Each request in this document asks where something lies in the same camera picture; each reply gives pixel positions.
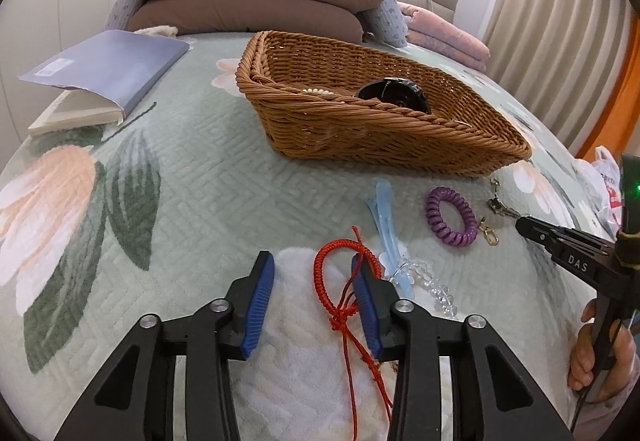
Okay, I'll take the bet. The black round watch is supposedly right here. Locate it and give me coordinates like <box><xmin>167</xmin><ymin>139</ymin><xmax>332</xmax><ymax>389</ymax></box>
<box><xmin>356</xmin><ymin>77</ymin><xmax>432</xmax><ymax>115</ymax></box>

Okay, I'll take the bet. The red cord bracelet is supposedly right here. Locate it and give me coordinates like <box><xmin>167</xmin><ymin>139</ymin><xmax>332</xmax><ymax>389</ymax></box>
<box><xmin>312</xmin><ymin>224</ymin><xmax>394</xmax><ymax>441</ymax></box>

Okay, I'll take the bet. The clear bead bracelet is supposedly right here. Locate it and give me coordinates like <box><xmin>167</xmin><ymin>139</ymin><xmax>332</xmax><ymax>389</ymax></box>
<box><xmin>384</xmin><ymin>259</ymin><xmax>459</xmax><ymax>320</ymax></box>

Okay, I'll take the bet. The beige curtain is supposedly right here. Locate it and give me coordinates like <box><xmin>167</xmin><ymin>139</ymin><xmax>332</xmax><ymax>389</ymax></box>
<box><xmin>485</xmin><ymin>0</ymin><xmax>632</xmax><ymax>153</ymax></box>

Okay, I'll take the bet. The floral green bedspread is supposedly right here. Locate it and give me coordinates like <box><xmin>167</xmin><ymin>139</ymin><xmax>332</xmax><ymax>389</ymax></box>
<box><xmin>1</xmin><ymin>34</ymin><xmax>602</xmax><ymax>440</ymax></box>

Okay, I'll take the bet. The purple spiral hair tie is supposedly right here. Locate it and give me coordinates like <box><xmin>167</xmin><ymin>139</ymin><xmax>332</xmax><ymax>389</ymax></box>
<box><xmin>425</xmin><ymin>185</ymin><xmax>478</xmax><ymax>248</ymax></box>

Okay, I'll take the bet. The blue grey book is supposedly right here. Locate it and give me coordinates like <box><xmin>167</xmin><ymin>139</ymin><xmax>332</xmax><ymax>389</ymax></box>
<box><xmin>21</xmin><ymin>29</ymin><xmax>190</xmax><ymax>136</ymax></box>

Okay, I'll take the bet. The person's right hand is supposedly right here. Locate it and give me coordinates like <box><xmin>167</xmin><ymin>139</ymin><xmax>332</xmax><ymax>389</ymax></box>
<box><xmin>567</xmin><ymin>299</ymin><xmax>638</xmax><ymax>403</ymax></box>

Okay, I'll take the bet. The brown wicker basket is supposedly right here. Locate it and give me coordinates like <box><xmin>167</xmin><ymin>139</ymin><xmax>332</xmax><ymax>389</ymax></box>
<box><xmin>235</xmin><ymin>30</ymin><xmax>532</xmax><ymax>178</ymax></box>

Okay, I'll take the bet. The light blue hair clip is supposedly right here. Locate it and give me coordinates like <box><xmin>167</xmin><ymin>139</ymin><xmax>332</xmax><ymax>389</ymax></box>
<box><xmin>367</xmin><ymin>179</ymin><xmax>414</xmax><ymax>299</ymax></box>

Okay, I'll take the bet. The pink folded blanket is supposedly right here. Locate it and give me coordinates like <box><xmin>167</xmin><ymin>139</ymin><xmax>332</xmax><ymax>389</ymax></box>
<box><xmin>398</xmin><ymin>2</ymin><xmax>490</xmax><ymax>72</ymax></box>

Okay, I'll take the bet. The cream knitted item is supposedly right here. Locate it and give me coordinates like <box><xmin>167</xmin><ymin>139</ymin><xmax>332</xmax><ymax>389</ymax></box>
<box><xmin>134</xmin><ymin>25</ymin><xmax>178</xmax><ymax>38</ymax></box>

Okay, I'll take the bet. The white plastic bag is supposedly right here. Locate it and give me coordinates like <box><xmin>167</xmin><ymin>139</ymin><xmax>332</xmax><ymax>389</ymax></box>
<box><xmin>572</xmin><ymin>146</ymin><xmax>623</xmax><ymax>236</ymax></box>

